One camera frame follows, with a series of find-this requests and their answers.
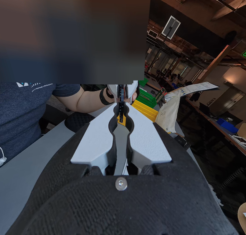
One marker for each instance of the plywood table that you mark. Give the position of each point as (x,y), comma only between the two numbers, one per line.
(241,219)

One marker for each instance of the black round studded plate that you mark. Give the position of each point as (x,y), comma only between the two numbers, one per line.
(121,108)

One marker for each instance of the white desk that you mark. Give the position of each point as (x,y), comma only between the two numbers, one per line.
(28,171)

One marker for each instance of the green plastic bin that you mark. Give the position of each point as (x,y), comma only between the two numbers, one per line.
(143,82)
(147,99)

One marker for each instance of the person's blue shirt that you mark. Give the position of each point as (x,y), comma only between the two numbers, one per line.
(19,114)

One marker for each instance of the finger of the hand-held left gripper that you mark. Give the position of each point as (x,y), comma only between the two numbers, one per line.
(112,90)
(131,90)

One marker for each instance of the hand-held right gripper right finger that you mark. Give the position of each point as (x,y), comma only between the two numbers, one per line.
(149,142)

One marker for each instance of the white hanging panel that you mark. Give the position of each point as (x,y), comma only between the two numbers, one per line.
(171,27)

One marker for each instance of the black desk edge device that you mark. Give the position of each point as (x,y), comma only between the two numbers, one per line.
(181,141)

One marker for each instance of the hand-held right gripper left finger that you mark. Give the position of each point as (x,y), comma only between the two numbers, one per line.
(92,142)

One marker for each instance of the white instruction sheet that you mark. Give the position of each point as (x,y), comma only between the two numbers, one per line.
(199,87)

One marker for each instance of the long wooden table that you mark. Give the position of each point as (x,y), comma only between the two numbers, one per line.
(213,121)

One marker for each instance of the yellow plastic bin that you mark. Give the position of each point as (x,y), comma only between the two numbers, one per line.
(144,110)

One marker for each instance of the black wristband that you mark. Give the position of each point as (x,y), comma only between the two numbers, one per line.
(102,99)

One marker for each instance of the blue plastic bin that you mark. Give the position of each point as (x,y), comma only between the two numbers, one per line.
(226,124)

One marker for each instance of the green exit sign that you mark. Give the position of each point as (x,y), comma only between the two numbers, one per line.
(243,54)

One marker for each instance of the white paper bag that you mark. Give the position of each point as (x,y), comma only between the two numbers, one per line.
(168,115)

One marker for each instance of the person's left forearm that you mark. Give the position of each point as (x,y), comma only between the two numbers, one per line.
(82,100)

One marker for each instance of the black quilted wrist rest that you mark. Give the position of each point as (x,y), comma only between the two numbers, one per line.
(78,121)

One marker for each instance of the person's left hand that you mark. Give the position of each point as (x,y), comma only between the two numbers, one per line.
(135,97)

